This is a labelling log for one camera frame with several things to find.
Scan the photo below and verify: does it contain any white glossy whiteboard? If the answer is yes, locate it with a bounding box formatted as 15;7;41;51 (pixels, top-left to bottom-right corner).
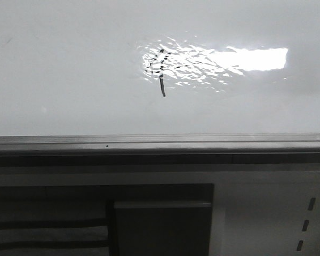
0;1;320;136

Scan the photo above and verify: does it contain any dark grey square box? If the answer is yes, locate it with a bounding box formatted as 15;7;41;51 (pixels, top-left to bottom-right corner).
115;201;212;255

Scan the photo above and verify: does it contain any white perforated metal panel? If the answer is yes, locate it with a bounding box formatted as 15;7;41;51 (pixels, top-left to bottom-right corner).
209;172;320;255

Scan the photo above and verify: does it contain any dark slatted shelf rack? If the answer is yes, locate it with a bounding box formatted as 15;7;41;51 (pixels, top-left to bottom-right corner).
0;184;213;255

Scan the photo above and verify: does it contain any grey aluminium whiteboard frame rail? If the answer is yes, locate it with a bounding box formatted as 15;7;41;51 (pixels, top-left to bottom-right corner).
0;133;320;167

